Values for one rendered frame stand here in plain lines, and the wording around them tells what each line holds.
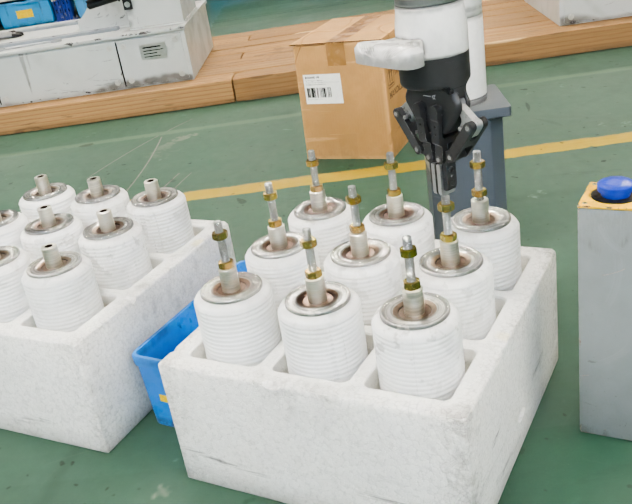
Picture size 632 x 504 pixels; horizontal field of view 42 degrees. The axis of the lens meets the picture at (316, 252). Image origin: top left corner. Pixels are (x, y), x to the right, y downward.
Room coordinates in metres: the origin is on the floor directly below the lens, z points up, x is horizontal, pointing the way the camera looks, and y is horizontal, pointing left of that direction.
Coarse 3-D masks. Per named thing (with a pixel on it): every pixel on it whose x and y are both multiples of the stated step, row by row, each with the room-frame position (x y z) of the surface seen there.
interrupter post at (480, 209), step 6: (474, 198) 0.97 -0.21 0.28; (486, 198) 0.96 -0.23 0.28; (474, 204) 0.95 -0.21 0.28; (480, 204) 0.95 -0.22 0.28; (486, 204) 0.95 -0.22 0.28; (474, 210) 0.95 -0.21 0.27; (480, 210) 0.95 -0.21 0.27; (486, 210) 0.95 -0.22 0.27; (474, 216) 0.96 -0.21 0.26; (480, 216) 0.95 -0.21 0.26; (486, 216) 0.95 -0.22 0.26; (474, 222) 0.96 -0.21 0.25; (480, 222) 0.95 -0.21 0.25; (486, 222) 0.95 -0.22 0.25
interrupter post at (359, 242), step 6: (354, 234) 0.92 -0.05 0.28; (360, 234) 0.91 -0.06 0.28; (366, 234) 0.92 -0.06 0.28; (354, 240) 0.91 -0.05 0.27; (360, 240) 0.91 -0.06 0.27; (366, 240) 0.92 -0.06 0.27; (354, 246) 0.91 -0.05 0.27; (360, 246) 0.91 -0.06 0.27; (366, 246) 0.91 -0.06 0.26; (354, 252) 0.91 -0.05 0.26; (360, 252) 0.91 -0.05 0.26; (366, 252) 0.91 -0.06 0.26
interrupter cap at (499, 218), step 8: (496, 208) 0.98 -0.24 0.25; (456, 216) 0.98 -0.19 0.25; (464, 216) 0.98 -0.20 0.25; (496, 216) 0.96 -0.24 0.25; (504, 216) 0.96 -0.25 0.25; (456, 224) 0.95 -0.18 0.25; (464, 224) 0.95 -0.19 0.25; (472, 224) 0.95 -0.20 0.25; (480, 224) 0.95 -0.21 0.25; (488, 224) 0.94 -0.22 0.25; (496, 224) 0.94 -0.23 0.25; (504, 224) 0.93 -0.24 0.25; (472, 232) 0.93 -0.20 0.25; (480, 232) 0.92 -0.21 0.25
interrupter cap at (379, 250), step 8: (368, 240) 0.95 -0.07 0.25; (376, 240) 0.95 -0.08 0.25; (336, 248) 0.94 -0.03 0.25; (344, 248) 0.94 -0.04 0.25; (376, 248) 0.92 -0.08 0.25; (384, 248) 0.92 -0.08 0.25; (336, 256) 0.92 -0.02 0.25; (344, 256) 0.92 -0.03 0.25; (352, 256) 0.92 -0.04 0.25; (368, 256) 0.91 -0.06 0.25; (376, 256) 0.90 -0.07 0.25; (384, 256) 0.90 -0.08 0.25; (344, 264) 0.89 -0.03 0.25; (352, 264) 0.89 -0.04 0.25; (360, 264) 0.88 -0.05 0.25; (368, 264) 0.88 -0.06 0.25
